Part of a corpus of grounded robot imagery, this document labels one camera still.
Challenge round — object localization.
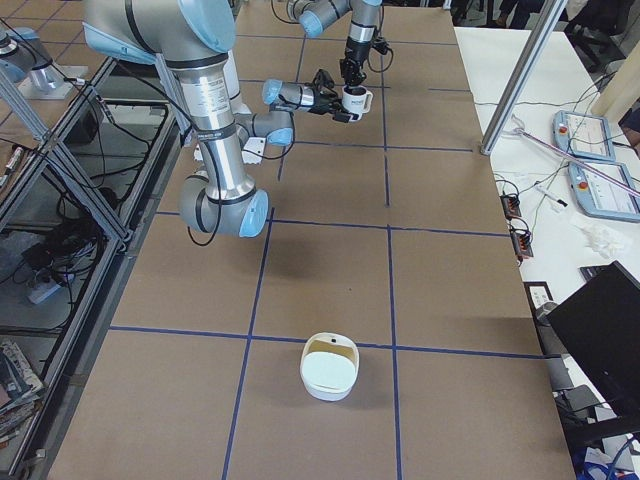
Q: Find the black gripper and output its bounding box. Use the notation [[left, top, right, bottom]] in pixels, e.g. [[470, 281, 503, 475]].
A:
[[309, 91, 361, 123], [339, 57, 366, 86]]

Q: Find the white mug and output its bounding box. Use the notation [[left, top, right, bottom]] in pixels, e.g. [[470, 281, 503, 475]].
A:
[[341, 85, 373, 121]]

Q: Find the far teach pendant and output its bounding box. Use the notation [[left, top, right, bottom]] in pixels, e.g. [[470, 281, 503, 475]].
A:
[[553, 110, 616, 161]]

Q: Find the teach pendant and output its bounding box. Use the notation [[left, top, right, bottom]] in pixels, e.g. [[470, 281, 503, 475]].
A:
[[568, 161, 639, 223], [553, 110, 616, 161]]

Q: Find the white bowl container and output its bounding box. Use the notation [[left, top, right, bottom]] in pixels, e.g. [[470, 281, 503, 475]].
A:
[[299, 332, 360, 402]]

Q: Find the near teach pendant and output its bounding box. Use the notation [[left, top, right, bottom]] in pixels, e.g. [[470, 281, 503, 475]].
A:
[[568, 161, 639, 223]]

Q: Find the crumpled white tissue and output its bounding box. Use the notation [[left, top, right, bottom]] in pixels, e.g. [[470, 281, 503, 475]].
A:
[[579, 225, 632, 259]]

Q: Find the black monitor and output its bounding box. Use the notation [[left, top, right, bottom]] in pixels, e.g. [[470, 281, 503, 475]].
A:
[[548, 261, 639, 416]]

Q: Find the stack of books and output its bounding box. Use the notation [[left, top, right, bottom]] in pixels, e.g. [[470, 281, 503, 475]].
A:
[[1, 338, 45, 448]]

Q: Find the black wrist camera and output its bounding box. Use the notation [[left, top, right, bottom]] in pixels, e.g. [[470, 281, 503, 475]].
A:
[[312, 69, 335, 94]]

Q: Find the aluminium frame post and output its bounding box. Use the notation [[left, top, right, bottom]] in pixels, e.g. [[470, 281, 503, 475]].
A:
[[480, 0, 567, 156]]

